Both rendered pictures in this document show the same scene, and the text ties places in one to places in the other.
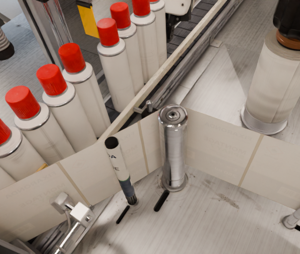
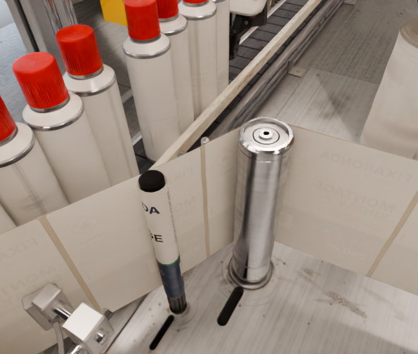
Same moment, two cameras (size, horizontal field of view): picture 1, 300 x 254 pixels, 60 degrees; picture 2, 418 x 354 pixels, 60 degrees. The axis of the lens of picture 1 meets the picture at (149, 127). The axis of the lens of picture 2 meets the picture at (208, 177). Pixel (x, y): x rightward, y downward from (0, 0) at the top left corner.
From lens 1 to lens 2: 0.10 m
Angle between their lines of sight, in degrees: 7
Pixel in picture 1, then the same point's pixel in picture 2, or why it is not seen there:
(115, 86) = (150, 114)
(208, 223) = (317, 344)
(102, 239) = not seen: outside the picture
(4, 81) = not seen: outside the picture
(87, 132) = (102, 186)
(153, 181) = (214, 272)
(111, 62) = (145, 69)
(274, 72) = not seen: outside the picture
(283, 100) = not seen: outside the picture
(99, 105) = (123, 140)
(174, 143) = (266, 191)
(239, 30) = (328, 55)
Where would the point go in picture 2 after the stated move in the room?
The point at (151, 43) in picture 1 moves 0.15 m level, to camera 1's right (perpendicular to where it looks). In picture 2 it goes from (209, 50) to (320, 39)
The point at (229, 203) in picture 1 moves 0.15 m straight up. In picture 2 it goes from (348, 309) to (407, 216)
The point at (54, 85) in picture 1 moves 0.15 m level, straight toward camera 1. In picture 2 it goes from (46, 88) to (119, 218)
